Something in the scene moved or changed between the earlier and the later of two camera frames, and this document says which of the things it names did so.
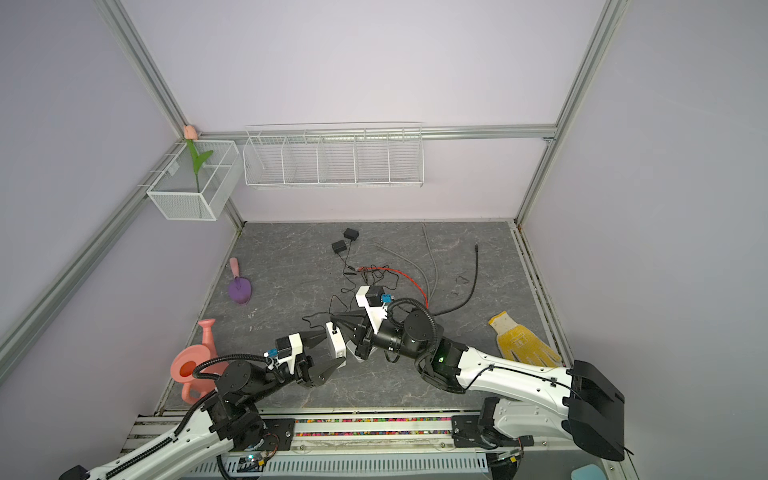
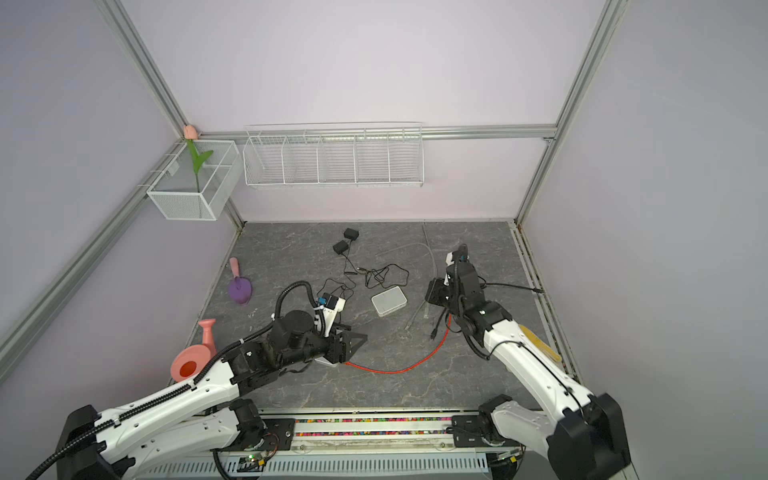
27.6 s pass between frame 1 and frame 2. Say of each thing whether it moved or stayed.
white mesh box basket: stayed
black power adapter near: stayed
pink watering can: stayed
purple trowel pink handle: stayed
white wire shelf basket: stayed
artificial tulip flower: stayed
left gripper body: moved
